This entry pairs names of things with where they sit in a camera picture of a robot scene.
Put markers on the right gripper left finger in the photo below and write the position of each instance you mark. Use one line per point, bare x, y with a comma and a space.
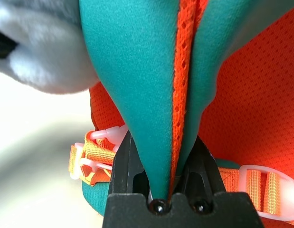
123, 171

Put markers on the orange teal backpack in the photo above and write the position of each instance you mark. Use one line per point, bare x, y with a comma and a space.
137, 71

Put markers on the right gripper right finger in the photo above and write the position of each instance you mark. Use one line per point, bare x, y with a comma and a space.
203, 175

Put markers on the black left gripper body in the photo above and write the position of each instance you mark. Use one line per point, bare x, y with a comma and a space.
4, 45

